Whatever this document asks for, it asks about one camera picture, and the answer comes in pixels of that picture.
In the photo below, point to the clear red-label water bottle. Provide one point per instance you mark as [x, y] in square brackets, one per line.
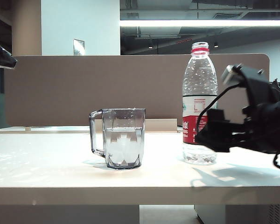
[196, 137]

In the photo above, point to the silver wall plate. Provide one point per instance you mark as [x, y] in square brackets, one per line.
[79, 47]

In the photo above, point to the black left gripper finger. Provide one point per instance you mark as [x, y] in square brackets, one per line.
[1, 58]

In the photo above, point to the transparent grey plastic mug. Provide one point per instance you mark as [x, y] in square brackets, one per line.
[123, 144]

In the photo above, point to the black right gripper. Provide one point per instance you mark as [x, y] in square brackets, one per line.
[249, 133]

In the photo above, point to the beige partition foot bracket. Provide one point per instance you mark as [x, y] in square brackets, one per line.
[28, 128]

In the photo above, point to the white ceiling light strip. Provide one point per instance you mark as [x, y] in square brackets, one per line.
[177, 23]

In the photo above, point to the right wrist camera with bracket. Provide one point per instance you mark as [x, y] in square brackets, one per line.
[259, 86]

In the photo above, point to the brown desk partition panel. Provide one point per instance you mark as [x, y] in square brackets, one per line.
[60, 93]

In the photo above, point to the beige table leg panel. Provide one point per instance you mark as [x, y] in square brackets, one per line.
[60, 214]

